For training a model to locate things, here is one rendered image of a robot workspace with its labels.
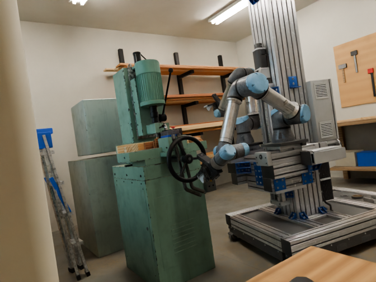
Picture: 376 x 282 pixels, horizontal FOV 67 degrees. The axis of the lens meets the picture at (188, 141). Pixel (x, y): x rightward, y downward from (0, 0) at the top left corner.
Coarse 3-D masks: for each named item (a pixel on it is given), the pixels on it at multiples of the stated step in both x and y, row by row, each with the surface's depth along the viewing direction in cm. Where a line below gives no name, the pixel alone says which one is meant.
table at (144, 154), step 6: (192, 144) 199; (204, 144) 205; (144, 150) 179; (150, 150) 181; (156, 150) 183; (180, 150) 182; (186, 150) 184; (192, 150) 199; (120, 156) 184; (126, 156) 176; (132, 156) 174; (138, 156) 176; (144, 156) 178; (150, 156) 180; (156, 156) 183; (162, 156) 182; (120, 162) 186; (126, 162) 178
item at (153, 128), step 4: (152, 124) 199; (156, 124) 197; (160, 124) 199; (148, 128) 205; (152, 128) 200; (156, 128) 197; (160, 128) 199; (148, 132) 206; (152, 132) 201; (156, 132) 197; (160, 132) 199
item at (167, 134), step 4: (172, 128) 190; (176, 128) 187; (180, 128) 188; (164, 132) 182; (168, 132) 179; (172, 132) 181; (176, 132) 183; (180, 132) 188; (164, 136) 182; (168, 136) 179
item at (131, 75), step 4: (128, 68) 212; (128, 72) 212; (132, 72) 213; (128, 76) 213; (132, 76) 213; (132, 96) 212; (132, 100) 212; (136, 120) 212; (136, 124) 212; (136, 128) 213; (140, 136) 214; (144, 136) 215; (148, 136) 217; (152, 136) 219
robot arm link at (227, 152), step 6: (228, 144) 145; (222, 150) 143; (228, 150) 143; (234, 150) 145; (216, 156) 148; (222, 156) 144; (228, 156) 142; (234, 156) 147; (216, 162) 149; (222, 162) 147
